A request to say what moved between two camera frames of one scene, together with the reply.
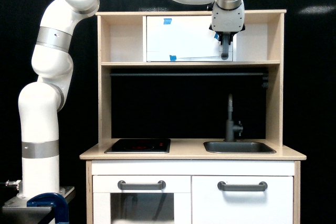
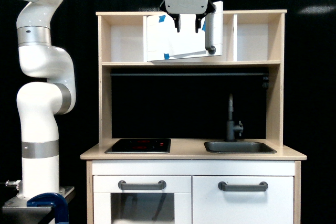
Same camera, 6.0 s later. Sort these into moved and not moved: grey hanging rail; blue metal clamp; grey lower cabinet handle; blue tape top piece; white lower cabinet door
Moved: blue tape top piece
Not moved: grey hanging rail; blue metal clamp; grey lower cabinet handle; white lower cabinet door
